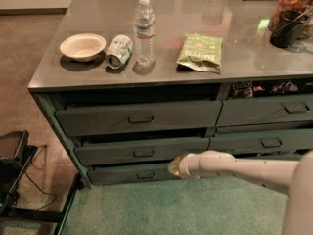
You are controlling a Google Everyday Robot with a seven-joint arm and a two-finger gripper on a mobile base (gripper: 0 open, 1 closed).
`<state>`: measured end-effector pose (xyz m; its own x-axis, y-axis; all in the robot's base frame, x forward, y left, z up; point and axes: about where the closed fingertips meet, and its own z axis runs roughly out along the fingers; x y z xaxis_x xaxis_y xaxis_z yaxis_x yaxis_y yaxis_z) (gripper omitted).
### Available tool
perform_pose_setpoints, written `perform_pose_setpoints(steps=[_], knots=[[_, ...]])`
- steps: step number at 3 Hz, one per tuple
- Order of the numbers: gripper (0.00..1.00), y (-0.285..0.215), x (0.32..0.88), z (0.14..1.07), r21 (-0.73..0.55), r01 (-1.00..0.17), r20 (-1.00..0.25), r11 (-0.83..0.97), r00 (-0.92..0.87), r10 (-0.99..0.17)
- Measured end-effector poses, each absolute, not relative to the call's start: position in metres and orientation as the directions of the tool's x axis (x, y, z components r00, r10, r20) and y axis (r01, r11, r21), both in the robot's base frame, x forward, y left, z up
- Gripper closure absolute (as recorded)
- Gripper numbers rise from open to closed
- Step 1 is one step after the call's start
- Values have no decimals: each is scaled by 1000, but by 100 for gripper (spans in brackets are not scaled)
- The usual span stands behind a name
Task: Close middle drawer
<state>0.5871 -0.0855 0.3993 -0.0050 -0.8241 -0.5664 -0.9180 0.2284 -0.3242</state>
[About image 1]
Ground drawer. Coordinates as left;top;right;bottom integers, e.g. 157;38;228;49
56;100;221;137
74;137;209;165
217;94;313;127
88;163;177;185
235;149;310;161
208;129;313;154

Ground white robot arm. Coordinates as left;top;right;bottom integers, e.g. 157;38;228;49
168;150;313;235

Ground snack bags in drawer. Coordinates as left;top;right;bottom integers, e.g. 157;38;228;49
230;78;313;98

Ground dark grey cabinet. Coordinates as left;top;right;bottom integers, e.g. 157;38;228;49
29;0;313;185

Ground green chip bag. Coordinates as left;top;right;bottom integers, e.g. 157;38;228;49
176;33;223;73

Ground green white soda can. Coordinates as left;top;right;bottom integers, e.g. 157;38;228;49
106;34;133;69

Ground clear plastic water bottle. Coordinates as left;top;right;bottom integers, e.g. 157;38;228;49
133;0;156;67

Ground white paper bowl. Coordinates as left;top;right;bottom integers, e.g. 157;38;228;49
60;33;107;62

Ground black stand on floor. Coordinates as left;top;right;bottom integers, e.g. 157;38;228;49
0;130;84;235

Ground black cup with stick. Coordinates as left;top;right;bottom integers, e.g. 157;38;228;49
270;7;313;48

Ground large snack jar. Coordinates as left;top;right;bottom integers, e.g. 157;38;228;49
268;0;313;30

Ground black cable on floor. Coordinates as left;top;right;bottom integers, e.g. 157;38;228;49
20;142;59;217

